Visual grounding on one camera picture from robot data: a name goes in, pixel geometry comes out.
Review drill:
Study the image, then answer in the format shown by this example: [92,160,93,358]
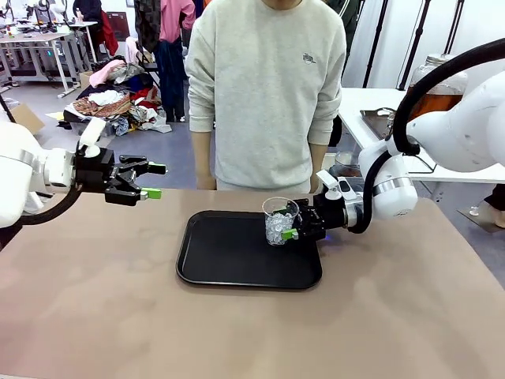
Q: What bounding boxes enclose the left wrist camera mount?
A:
[76,117,107,159]

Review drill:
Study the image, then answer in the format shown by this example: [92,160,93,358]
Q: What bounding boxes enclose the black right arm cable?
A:
[356,37,505,235]

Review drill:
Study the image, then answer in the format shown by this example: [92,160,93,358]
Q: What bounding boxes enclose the background person in dark clothes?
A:
[73,0,103,23]

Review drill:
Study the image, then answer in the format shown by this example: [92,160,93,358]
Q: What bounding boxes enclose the short clear iced cup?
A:
[262,196,300,248]

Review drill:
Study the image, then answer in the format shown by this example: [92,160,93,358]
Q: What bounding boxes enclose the pile of mixed clothes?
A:
[58,58,174,137]

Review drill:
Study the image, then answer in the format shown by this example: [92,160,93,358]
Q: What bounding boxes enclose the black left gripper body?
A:
[74,148,133,195]

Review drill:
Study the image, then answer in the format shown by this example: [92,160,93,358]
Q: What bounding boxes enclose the person's left forearm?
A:
[307,88,343,178]

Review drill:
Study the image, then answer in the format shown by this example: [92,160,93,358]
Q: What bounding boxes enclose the red garment on chair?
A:
[100,9,120,57]

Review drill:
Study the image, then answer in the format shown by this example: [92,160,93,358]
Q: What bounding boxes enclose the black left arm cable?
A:
[0,180,108,254]

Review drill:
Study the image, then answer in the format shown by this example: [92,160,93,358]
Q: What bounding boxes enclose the white background desk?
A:
[58,21,99,64]

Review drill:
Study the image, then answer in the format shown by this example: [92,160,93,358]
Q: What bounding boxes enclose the dark patterned hanging garment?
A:
[133,0,163,53]

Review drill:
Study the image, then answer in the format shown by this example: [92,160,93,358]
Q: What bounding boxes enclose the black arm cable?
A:
[356,37,505,235]
[0,180,108,254]

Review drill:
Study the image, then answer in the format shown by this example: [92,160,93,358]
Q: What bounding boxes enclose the black plastic serving tray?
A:
[176,210,323,291]

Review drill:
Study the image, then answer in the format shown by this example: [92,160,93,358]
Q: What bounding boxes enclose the grey-framed white desk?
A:
[0,32,82,94]

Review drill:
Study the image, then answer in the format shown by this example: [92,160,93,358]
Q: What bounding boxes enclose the black wire dispenser stand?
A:
[409,152,438,175]

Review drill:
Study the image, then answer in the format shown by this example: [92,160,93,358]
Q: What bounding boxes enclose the dark metal tray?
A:
[359,109,396,141]

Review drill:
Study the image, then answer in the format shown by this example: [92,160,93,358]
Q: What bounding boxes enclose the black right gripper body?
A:
[297,194,350,242]

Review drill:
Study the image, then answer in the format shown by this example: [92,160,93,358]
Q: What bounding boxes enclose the flat brown cardboard box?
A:
[6,103,46,136]

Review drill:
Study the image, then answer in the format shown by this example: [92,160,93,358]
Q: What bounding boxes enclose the dark blue hanging trousers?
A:
[153,39,187,123]

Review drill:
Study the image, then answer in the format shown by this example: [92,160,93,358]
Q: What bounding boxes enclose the black light stand pole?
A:
[443,0,466,55]
[364,0,390,89]
[398,0,432,91]

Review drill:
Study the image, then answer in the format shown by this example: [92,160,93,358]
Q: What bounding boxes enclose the glass tea drink dispenser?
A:
[407,54,469,120]

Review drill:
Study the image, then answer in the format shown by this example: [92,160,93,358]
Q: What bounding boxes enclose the person in dark striped jacket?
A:
[326,0,365,74]

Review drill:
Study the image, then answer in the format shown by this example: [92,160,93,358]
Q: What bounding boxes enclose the pink hanging garment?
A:
[159,0,197,44]

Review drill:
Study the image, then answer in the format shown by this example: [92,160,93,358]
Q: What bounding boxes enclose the person in grey sweatshirt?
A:
[184,0,348,193]

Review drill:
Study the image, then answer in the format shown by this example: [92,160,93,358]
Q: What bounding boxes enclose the person's right forearm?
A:
[188,84,218,179]

